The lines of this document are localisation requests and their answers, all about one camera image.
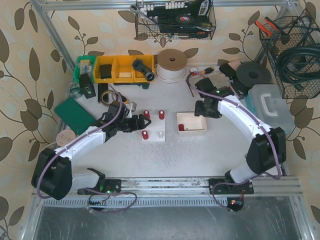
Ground large red spring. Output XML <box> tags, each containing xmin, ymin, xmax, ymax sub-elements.
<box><xmin>158</xmin><ymin>110</ymin><xmax>165</xmax><ymax>120</ymax></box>
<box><xmin>178</xmin><ymin>124</ymin><xmax>185</xmax><ymax>132</ymax></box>
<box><xmin>141</xmin><ymin>130</ymin><xmax>149</xmax><ymax>140</ymax></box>
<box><xmin>143</xmin><ymin>110</ymin><xmax>150</xmax><ymax>119</ymax></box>

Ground white peg base plate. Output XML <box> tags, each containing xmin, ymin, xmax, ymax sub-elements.
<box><xmin>141</xmin><ymin>114</ymin><xmax>166</xmax><ymax>142</ymax></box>

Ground white spring tray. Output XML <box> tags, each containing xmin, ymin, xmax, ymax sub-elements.
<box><xmin>176</xmin><ymin>112</ymin><xmax>207</xmax><ymax>137</ymax></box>

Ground brown tape roll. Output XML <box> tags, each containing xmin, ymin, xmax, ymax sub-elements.
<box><xmin>100</xmin><ymin>90</ymin><xmax>118</xmax><ymax>107</ymax></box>

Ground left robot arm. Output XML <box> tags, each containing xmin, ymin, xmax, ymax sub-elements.
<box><xmin>31</xmin><ymin>101</ymin><xmax>152</xmax><ymax>200</ymax></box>

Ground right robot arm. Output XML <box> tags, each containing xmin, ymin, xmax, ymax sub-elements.
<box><xmin>191</xmin><ymin>77</ymin><xmax>286</xmax><ymax>185</ymax></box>

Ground orange black screwdriver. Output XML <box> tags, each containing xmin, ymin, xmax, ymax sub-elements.
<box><xmin>108</xmin><ymin>84</ymin><xmax>129</xmax><ymax>104</ymax></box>

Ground white work glove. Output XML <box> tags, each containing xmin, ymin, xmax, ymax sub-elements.
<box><xmin>186</xmin><ymin>70</ymin><xmax>231</xmax><ymax>89</ymax></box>

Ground yellow black screwdriver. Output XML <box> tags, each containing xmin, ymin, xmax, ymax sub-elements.
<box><xmin>198</xmin><ymin>67</ymin><xmax>215</xmax><ymax>75</ymax></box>

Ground red white tape roll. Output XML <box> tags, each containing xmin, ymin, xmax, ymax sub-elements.
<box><xmin>189</xmin><ymin>66</ymin><xmax>198</xmax><ymax>76</ymax></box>

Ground black brush block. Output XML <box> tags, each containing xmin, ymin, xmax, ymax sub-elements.
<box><xmin>219</xmin><ymin>59</ymin><xmax>242</xmax><ymax>80</ymax></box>

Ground yellow bin with pipe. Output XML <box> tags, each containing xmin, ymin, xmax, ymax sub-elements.
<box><xmin>132</xmin><ymin>55</ymin><xmax>155</xmax><ymax>83</ymax></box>

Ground black ribbed block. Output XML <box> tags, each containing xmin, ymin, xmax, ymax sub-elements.
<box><xmin>97</xmin><ymin>83</ymin><xmax>109</xmax><ymax>104</ymax></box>

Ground yellow bin with card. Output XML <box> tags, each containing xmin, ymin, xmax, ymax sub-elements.
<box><xmin>112</xmin><ymin>55</ymin><xmax>135</xmax><ymax>84</ymax></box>

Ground black foam disc spool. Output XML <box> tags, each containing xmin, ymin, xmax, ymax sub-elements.
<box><xmin>233</xmin><ymin>61</ymin><xmax>272</xmax><ymax>94</ymax></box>

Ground grey pipe fitting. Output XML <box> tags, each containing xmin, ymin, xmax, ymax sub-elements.
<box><xmin>132</xmin><ymin>59</ymin><xmax>155</xmax><ymax>82</ymax></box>

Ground teal clear toolbox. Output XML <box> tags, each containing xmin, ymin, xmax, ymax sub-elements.
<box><xmin>245</xmin><ymin>84</ymin><xmax>295</xmax><ymax>134</ymax></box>

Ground black green meter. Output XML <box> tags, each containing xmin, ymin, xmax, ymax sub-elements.
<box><xmin>79</xmin><ymin>73</ymin><xmax>96</xmax><ymax>99</ymax></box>

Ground yellow bin with black box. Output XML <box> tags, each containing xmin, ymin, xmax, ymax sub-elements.
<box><xmin>93</xmin><ymin>55</ymin><xmax>116</xmax><ymax>84</ymax></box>

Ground green plastic case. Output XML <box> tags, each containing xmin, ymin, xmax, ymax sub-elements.
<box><xmin>54</xmin><ymin>97</ymin><xmax>96</xmax><ymax>135</ymax></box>

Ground clear glass jar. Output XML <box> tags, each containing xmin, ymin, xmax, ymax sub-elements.
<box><xmin>68</xmin><ymin>81</ymin><xmax>83</xmax><ymax>99</ymax></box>

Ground round beige power socket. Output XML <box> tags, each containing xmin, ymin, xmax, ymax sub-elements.
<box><xmin>56</xmin><ymin>128</ymin><xmax>76</xmax><ymax>147</ymax></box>

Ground green storage bin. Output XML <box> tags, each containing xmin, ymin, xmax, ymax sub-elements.
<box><xmin>73</xmin><ymin>56</ymin><xmax>97</xmax><ymax>83</ymax></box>

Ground black tape roll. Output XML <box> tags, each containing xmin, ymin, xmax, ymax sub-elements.
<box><xmin>175</xmin><ymin>14</ymin><xmax>195</xmax><ymax>26</ymax></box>

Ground silver wrench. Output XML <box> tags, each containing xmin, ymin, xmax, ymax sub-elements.
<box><xmin>129</xmin><ymin>5</ymin><xmax>158</xmax><ymax>25</ymax></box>

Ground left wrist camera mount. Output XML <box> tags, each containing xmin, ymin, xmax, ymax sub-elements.
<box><xmin>123</xmin><ymin>101</ymin><xmax>137</xmax><ymax>118</ymax></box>

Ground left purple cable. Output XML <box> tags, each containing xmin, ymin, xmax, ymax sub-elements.
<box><xmin>36</xmin><ymin>92</ymin><xmax>138</xmax><ymax>214</ymax></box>

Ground purple cable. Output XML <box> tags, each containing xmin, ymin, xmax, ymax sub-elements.
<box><xmin>185</xmin><ymin>71</ymin><xmax>282</xmax><ymax>213</ymax></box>
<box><xmin>36</xmin><ymin>92</ymin><xmax>138</xmax><ymax>214</ymax></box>

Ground white cable spool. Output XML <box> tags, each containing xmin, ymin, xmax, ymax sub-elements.
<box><xmin>156</xmin><ymin>48</ymin><xmax>188</xmax><ymax>84</ymax></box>

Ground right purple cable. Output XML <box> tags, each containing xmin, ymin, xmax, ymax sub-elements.
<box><xmin>185</xmin><ymin>71</ymin><xmax>282</xmax><ymax>213</ymax></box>

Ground centre wire basket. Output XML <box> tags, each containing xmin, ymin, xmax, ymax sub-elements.
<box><xmin>132</xmin><ymin>0</ymin><xmax>216</xmax><ymax>42</ymax></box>

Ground wire basket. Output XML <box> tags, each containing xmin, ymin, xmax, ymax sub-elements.
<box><xmin>132</xmin><ymin>0</ymin><xmax>216</xmax><ymax>42</ymax></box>
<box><xmin>259</xmin><ymin>15</ymin><xmax>320</xmax><ymax>99</ymax></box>

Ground orange handled pliers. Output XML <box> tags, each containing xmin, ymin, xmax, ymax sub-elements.
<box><xmin>254</xmin><ymin>16</ymin><xmax>280</xmax><ymax>38</ymax></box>

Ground black coiled hose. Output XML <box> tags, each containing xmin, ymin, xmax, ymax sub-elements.
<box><xmin>276</xmin><ymin>15</ymin><xmax>320</xmax><ymax>88</ymax></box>

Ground right wire basket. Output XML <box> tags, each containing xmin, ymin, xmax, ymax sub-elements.
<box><xmin>259</xmin><ymin>15</ymin><xmax>320</xmax><ymax>99</ymax></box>

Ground aluminium front rail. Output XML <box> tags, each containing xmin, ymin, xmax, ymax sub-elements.
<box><xmin>66</xmin><ymin>176</ymin><xmax>303</xmax><ymax>197</ymax></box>

